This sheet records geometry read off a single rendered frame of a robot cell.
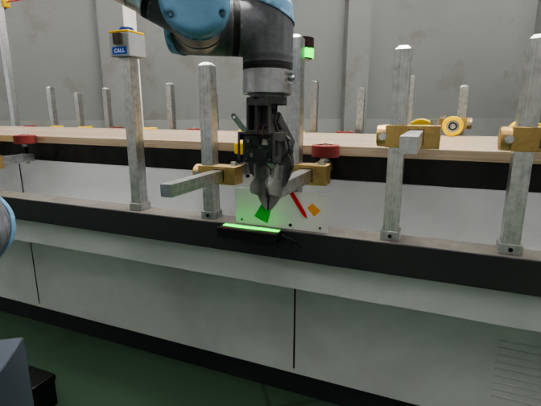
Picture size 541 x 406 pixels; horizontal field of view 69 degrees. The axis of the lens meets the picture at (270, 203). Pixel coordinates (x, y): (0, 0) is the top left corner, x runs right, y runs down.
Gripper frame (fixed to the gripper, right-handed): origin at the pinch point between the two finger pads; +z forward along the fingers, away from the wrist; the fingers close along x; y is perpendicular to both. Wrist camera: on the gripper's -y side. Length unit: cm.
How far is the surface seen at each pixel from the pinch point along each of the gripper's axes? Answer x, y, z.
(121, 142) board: -79, -45, -8
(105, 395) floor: -74, -24, 81
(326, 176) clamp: 4.7, -24.3, -2.8
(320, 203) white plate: 3.7, -23.7, 3.9
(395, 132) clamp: 20.4, -23.1, -13.9
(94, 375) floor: -86, -31, 81
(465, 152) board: 36, -46, -9
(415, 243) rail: 26.4, -24.3, 11.5
